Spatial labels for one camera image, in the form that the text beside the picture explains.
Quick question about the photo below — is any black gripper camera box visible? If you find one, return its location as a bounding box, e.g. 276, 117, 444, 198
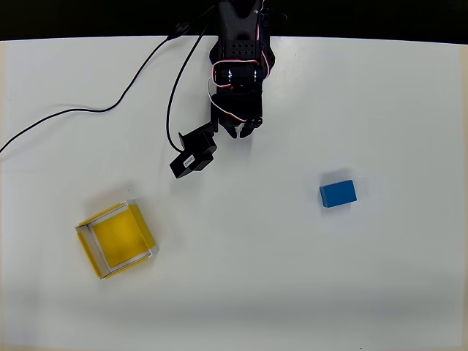
169, 121, 219, 180

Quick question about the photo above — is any yellow open cardboard box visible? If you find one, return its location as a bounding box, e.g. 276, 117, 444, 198
75, 199, 160, 282

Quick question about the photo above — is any blue rectangular block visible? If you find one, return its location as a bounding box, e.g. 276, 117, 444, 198
319, 179, 358, 209

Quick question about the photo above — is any black camera cable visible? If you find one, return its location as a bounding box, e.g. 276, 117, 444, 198
0, 0, 222, 154

